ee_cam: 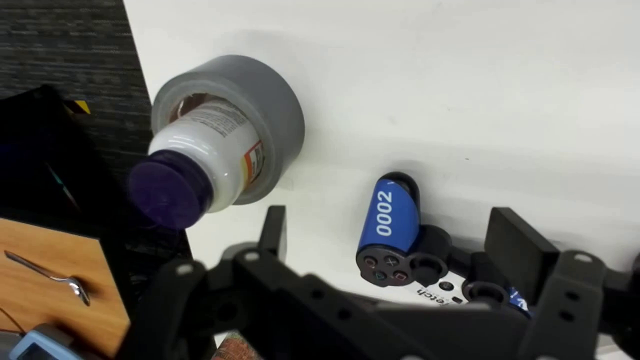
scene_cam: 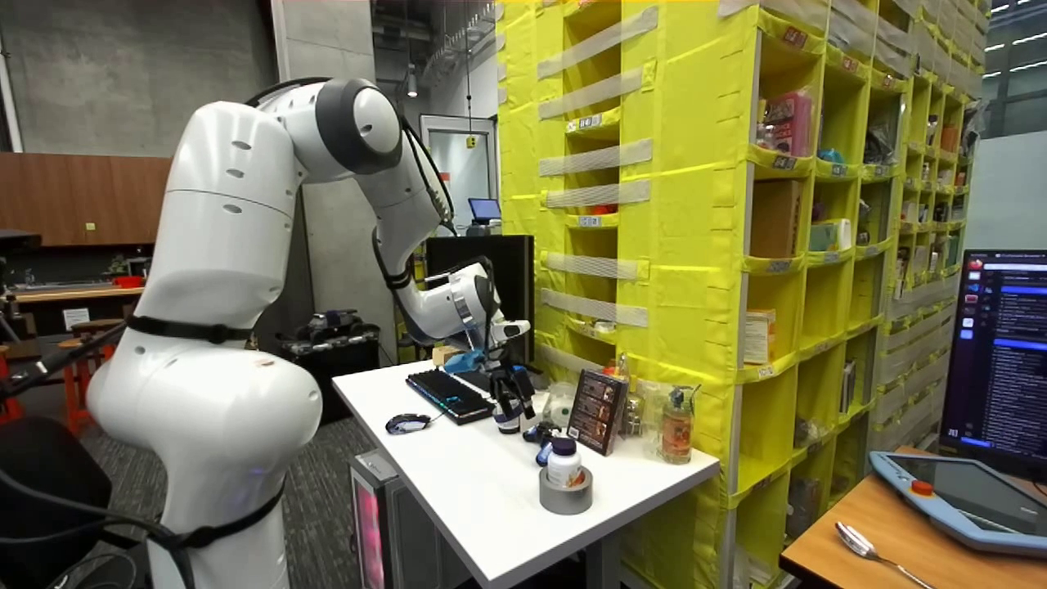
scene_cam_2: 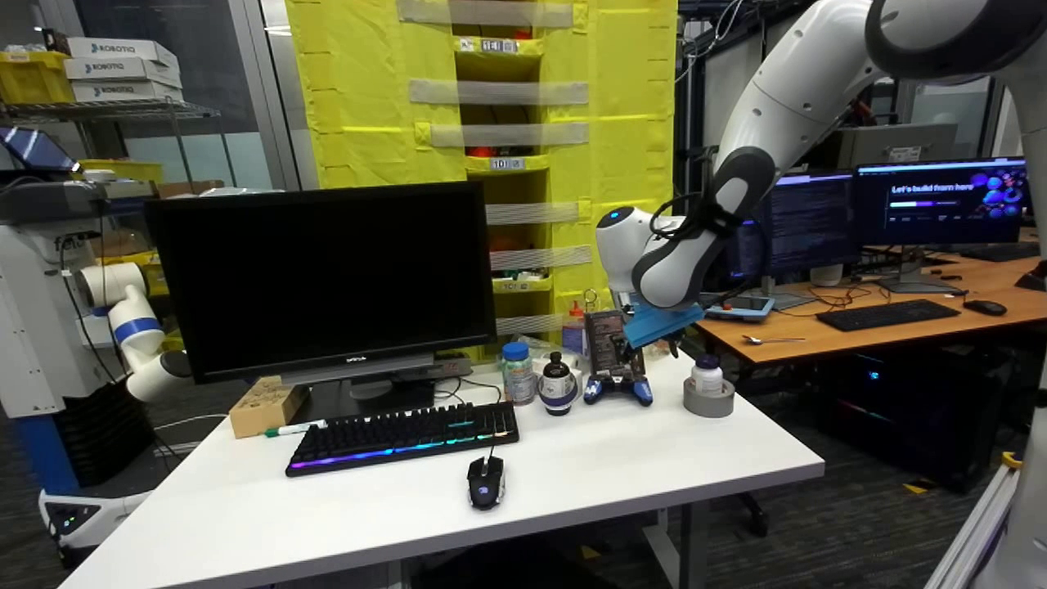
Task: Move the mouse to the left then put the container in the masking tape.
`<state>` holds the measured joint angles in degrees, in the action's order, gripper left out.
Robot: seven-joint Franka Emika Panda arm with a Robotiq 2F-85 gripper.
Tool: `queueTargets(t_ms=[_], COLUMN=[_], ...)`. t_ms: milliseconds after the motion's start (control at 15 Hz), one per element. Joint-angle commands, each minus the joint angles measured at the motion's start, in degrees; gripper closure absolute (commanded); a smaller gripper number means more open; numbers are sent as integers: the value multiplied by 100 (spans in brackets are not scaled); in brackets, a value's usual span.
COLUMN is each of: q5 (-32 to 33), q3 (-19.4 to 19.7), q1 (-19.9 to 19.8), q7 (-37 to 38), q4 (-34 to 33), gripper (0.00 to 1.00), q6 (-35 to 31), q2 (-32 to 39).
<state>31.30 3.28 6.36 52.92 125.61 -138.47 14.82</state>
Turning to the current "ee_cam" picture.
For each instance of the blue grey teach pendant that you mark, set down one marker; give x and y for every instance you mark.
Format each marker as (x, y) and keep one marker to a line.
(40, 346)

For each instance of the blue black game controller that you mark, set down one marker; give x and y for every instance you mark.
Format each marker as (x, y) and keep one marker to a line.
(390, 213)

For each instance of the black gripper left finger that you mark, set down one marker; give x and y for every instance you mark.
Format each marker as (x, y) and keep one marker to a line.
(273, 231)

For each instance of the grey masking tape roll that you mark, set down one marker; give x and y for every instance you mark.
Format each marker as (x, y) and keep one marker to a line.
(273, 113)

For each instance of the white pill container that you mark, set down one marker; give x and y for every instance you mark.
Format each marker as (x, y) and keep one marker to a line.
(212, 146)

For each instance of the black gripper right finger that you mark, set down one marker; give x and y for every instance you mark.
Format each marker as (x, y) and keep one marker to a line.
(521, 251)

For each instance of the wooden desk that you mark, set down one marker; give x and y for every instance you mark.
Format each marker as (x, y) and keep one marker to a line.
(40, 320)

